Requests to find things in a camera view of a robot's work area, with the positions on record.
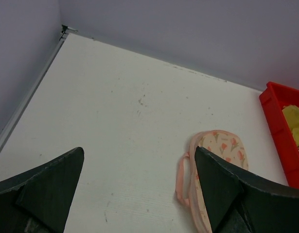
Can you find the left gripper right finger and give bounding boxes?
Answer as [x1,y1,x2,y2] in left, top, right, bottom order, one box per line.
[194,147,299,233]

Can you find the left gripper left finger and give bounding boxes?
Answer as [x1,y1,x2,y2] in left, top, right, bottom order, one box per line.
[0,147,84,233]

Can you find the floral mesh laundry bag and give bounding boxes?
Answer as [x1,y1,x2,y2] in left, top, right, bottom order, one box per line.
[175,130,248,233]

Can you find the mustard yellow bra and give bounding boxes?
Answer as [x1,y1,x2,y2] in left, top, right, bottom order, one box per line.
[282,105,299,148]

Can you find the red plastic tray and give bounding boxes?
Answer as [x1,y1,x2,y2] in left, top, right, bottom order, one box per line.
[259,82,299,189]

